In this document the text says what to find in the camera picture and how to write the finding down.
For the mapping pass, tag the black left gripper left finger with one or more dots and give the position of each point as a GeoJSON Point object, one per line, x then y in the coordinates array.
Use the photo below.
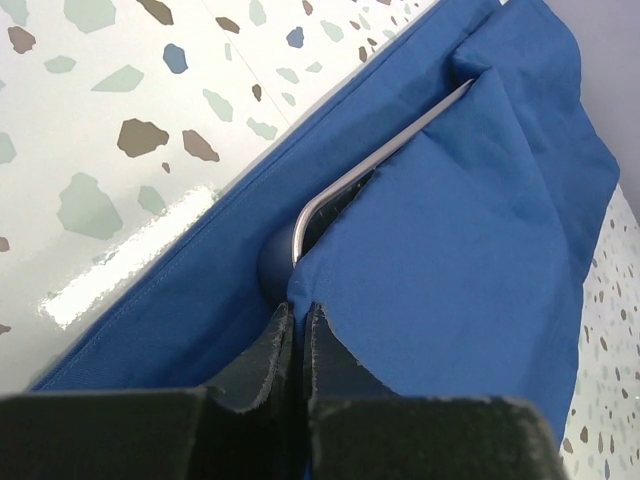
{"type": "Point", "coordinates": [231, 427]}

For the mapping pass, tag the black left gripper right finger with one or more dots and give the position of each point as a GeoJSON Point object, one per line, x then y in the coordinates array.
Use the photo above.
{"type": "Point", "coordinates": [360, 429]}

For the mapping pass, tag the blue surgical drape cloth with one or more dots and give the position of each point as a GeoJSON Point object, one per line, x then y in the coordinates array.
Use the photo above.
{"type": "Point", "coordinates": [454, 269]}

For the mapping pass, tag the stainless steel instrument tray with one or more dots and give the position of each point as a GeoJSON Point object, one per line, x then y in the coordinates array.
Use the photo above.
{"type": "Point", "coordinates": [370, 163]}

